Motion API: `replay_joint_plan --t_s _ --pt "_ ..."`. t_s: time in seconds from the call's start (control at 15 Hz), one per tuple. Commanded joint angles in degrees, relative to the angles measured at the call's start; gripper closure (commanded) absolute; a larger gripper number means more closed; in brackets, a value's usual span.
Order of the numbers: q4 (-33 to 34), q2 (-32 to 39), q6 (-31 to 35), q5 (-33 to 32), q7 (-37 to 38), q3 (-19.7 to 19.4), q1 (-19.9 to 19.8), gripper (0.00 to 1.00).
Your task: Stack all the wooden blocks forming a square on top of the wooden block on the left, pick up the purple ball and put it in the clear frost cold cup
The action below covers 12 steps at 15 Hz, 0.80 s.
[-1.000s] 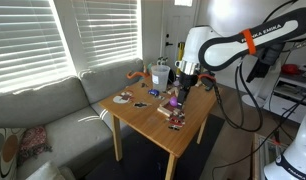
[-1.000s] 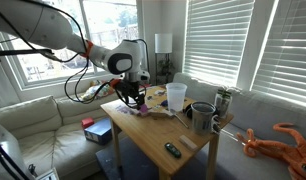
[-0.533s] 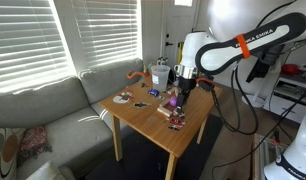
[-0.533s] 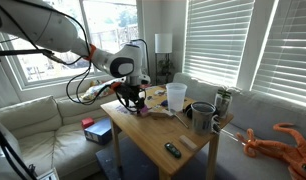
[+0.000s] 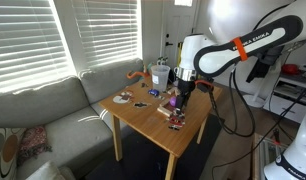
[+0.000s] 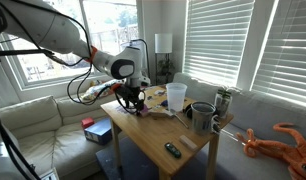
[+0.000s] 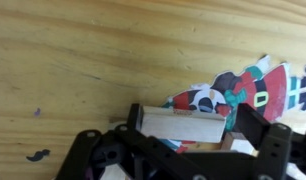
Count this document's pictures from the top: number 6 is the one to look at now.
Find grey fabric sofa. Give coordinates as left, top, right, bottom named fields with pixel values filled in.
left=172, top=72, right=306, bottom=180

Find grey metal mug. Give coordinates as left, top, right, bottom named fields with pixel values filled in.
left=190, top=101, right=217, bottom=135

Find light wooden table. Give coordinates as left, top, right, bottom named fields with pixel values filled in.
left=100, top=85, right=235, bottom=180

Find orange plush squid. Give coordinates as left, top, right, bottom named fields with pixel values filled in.
left=236, top=122, right=306, bottom=180

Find black round object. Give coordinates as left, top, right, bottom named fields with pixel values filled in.
left=183, top=103, right=194, bottom=120

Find large glass window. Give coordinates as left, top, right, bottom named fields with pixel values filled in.
left=0, top=0, right=143, bottom=90

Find floral pillow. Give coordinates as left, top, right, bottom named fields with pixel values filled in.
left=81, top=79, right=124, bottom=103

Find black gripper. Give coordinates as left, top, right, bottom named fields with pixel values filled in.
left=117, top=85, right=146, bottom=116

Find dark blue rug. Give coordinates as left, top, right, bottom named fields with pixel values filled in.
left=95, top=134, right=227, bottom=180

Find black remote control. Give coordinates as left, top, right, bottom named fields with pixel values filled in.
left=164, top=142, right=182, bottom=159

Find orange arm strap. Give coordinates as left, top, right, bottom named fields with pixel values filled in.
left=87, top=45, right=99, bottom=64

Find white window blinds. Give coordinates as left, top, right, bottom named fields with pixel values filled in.
left=251, top=0, right=306, bottom=108
left=182, top=0, right=256, bottom=88

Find orange wrist mount piece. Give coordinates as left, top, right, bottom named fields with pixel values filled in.
left=109, top=82, right=122, bottom=92

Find green potted houseplant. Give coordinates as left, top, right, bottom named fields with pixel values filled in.
left=157, top=54, right=176, bottom=84

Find glass jar with plant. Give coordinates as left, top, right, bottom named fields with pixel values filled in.
left=214, top=88, right=233, bottom=119

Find translucent plastic cup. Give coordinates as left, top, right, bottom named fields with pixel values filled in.
left=165, top=82, right=188, bottom=113

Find arc floor lamp white shade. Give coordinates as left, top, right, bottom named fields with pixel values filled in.
left=130, top=38, right=151, bottom=81

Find small red box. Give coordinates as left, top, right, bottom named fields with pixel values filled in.
left=80, top=117, right=95, bottom=130

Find thick black cable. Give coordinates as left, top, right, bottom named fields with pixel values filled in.
left=0, top=99, right=42, bottom=180

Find cream leather sofa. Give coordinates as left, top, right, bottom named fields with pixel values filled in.
left=0, top=87, right=136, bottom=180

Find straight floor lamp white shade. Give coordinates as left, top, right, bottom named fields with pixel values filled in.
left=154, top=33, right=173, bottom=86

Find pale wooden block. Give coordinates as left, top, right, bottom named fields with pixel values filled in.
left=178, top=134, right=199, bottom=152

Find blue cardboard box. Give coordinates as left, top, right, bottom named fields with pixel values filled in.
left=83, top=117, right=113, bottom=146

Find white long-handled utensil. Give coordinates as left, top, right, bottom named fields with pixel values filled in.
left=211, top=114, right=246, bottom=147

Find black horizontal rod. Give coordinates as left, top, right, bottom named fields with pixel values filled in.
left=0, top=49, right=56, bottom=63

